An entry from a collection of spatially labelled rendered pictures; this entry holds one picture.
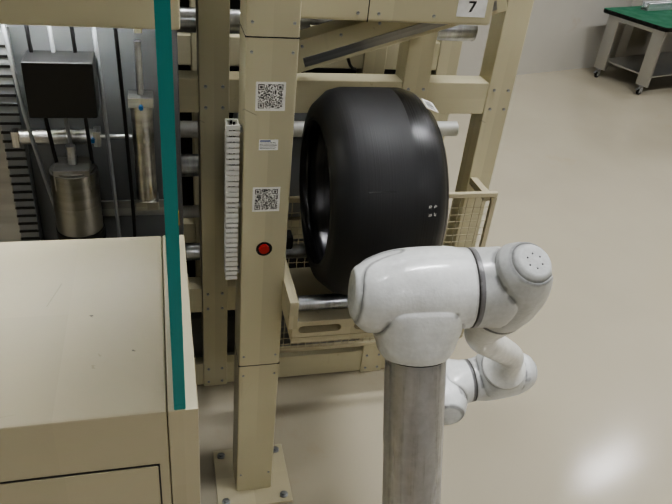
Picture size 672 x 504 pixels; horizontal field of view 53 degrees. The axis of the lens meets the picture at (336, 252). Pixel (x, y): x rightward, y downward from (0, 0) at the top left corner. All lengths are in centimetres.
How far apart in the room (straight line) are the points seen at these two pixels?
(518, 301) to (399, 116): 85
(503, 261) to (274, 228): 96
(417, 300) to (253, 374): 126
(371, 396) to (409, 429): 190
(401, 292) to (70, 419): 56
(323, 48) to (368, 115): 42
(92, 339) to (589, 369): 265
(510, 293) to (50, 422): 74
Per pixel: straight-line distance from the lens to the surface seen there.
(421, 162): 174
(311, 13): 195
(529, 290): 106
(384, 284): 102
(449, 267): 104
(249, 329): 209
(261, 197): 184
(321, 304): 198
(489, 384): 161
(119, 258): 151
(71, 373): 124
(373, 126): 175
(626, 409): 338
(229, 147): 177
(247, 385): 225
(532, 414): 315
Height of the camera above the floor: 209
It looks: 32 degrees down
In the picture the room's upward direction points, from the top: 6 degrees clockwise
